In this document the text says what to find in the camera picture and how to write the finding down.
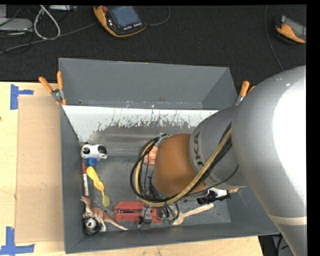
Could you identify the red stapler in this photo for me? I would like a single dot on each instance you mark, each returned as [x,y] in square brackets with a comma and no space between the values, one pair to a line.
[127,208]

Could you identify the small yellow plastic spoon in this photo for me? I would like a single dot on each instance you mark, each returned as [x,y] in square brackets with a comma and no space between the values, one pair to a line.
[106,200]

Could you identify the pale wooden spoon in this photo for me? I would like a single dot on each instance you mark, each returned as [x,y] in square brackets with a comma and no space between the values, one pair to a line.
[192,212]

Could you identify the brown toy dinosaur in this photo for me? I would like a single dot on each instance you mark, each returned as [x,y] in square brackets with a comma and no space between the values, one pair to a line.
[98,213]

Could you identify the black and white ball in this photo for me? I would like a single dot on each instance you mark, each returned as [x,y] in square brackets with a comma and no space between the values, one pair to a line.
[90,223]

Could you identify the pink and white toy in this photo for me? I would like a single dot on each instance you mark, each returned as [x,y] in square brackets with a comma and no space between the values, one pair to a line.
[150,156]

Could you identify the large yellow plastic spoon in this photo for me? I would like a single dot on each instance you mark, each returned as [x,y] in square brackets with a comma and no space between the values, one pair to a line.
[93,175]

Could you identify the red and white marker pen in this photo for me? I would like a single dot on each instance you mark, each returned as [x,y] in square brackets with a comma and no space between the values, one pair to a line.
[85,180]

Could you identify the black and white toy cow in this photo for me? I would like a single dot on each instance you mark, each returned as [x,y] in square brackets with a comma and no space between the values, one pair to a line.
[93,151]

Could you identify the brown cardboard board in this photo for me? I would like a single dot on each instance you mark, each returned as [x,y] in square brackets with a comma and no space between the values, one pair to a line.
[37,162]

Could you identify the grey metal bin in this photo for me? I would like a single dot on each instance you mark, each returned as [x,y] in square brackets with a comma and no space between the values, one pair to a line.
[140,85]

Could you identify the black cylinder on white bracket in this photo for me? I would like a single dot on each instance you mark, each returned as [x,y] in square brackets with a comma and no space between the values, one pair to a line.
[210,196]

